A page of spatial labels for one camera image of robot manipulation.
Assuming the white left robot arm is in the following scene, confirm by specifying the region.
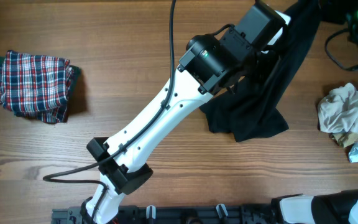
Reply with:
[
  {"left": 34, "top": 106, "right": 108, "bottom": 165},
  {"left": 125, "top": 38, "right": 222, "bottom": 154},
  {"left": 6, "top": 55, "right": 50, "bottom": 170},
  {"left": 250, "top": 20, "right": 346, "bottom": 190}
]
[{"left": 80, "top": 1, "right": 291, "bottom": 223}]

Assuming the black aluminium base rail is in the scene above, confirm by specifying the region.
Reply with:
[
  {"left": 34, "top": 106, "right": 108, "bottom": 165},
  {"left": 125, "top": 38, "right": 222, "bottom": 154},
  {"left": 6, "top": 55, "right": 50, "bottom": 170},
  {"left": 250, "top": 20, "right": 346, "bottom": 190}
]
[{"left": 50, "top": 203, "right": 291, "bottom": 224}]

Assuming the black t-shirt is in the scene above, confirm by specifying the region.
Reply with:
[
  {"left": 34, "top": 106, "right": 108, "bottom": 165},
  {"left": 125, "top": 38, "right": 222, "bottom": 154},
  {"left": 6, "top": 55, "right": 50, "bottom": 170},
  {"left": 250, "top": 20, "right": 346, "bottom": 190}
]
[{"left": 200, "top": 1, "right": 322, "bottom": 142}]

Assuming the tan crumpled cloth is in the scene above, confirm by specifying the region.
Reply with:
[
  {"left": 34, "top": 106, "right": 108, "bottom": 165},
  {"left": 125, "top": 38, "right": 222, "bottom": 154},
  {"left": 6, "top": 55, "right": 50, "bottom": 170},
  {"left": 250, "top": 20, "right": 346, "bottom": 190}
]
[{"left": 330, "top": 132, "right": 358, "bottom": 148}]

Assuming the white crumpled cloth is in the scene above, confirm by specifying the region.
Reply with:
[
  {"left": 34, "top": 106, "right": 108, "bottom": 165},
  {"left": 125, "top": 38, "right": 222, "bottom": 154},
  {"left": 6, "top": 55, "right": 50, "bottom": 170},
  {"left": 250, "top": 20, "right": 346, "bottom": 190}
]
[{"left": 318, "top": 83, "right": 358, "bottom": 134}]

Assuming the plaid folded shirt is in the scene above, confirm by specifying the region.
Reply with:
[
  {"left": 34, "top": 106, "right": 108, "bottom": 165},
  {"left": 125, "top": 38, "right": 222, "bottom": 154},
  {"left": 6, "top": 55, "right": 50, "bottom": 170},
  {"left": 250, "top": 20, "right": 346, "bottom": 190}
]
[{"left": 0, "top": 50, "right": 73, "bottom": 124}]

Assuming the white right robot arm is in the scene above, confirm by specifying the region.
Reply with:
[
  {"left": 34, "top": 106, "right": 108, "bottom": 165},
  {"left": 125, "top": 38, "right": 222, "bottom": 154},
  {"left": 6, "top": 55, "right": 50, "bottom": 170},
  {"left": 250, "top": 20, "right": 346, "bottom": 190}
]
[{"left": 271, "top": 0, "right": 358, "bottom": 223}]

